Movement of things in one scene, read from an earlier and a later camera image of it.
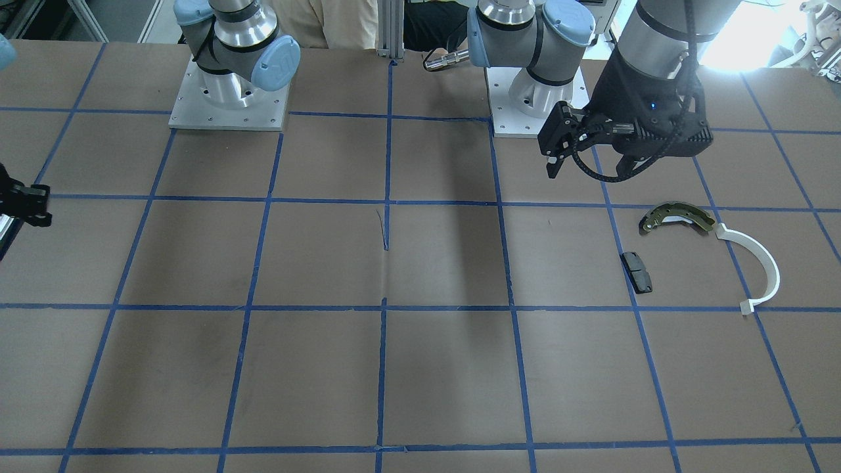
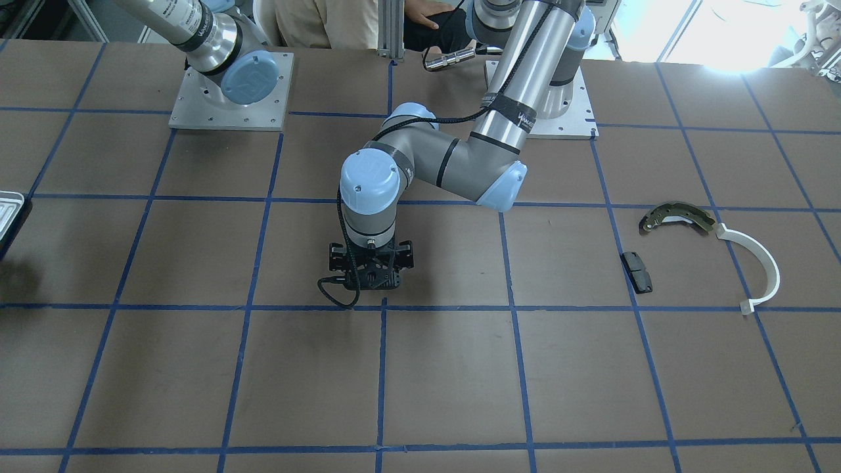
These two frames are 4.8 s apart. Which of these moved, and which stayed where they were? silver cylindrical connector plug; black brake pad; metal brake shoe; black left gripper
Moved: black left gripper
Stayed: silver cylindrical connector plug; metal brake shoe; black brake pad
